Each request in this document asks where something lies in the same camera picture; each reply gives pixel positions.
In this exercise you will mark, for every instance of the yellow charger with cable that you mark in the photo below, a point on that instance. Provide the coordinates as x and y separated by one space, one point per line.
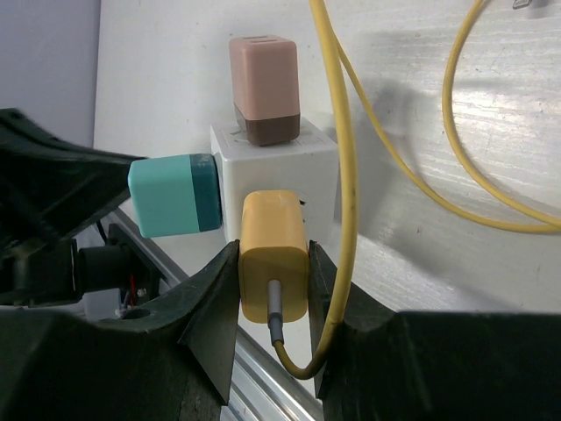
273 247

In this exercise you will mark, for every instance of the brown cube charger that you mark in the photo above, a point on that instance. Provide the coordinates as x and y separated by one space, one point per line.
265 88

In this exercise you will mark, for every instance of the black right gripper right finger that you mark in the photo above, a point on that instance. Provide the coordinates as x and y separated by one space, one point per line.
413 348

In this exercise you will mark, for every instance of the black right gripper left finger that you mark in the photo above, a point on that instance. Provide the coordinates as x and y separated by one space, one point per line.
56 366

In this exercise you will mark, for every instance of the teal USB charger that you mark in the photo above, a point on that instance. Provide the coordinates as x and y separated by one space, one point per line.
175 195

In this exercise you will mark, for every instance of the white cube socket adapter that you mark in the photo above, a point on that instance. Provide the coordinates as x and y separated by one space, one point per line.
308 166

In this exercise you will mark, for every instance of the aluminium table frame rail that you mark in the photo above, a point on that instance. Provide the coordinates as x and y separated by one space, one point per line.
185 357

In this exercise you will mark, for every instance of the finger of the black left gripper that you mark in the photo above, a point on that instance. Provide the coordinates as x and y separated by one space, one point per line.
52 189

